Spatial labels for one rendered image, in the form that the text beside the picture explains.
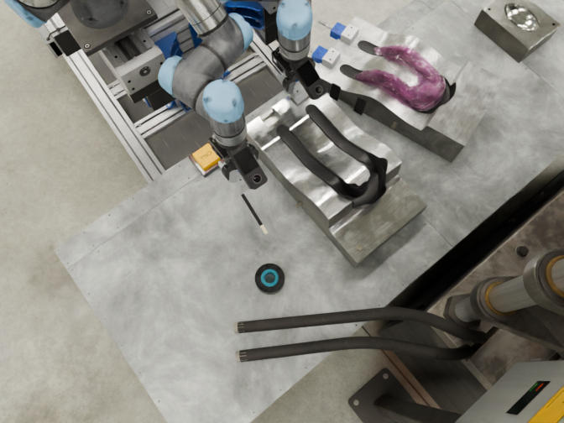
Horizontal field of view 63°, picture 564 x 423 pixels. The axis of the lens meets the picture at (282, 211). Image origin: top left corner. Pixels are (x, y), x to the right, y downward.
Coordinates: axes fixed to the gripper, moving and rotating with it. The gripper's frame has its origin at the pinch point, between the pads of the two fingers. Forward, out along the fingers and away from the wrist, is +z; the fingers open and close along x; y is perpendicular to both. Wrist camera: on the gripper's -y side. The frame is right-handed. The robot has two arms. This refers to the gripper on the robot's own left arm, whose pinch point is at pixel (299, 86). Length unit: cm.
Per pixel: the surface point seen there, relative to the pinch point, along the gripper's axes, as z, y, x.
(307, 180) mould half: -1.0, -22.5, 15.5
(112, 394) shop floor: 74, -30, 124
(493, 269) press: 7, -74, -10
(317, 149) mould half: 2.9, -16.9, 7.0
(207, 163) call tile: 6.3, 0.9, 33.5
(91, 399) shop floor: 74, -27, 132
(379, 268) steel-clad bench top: 5, -53, 15
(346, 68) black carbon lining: 12.0, -0.9, -18.2
